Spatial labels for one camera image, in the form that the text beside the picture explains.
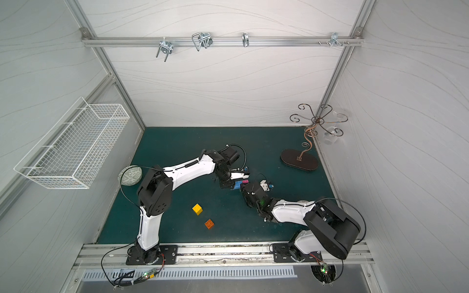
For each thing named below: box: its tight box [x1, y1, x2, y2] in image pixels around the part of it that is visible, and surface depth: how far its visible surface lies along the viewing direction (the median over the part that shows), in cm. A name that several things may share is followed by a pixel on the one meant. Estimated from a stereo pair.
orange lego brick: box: [203, 218, 215, 230], surface depth 82 cm
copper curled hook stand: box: [289, 103, 349, 161], surface depth 82 cm
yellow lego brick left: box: [191, 203, 204, 216], surface depth 85 cm
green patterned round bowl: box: [117, 164, 143, 187], surface depth 97 cm
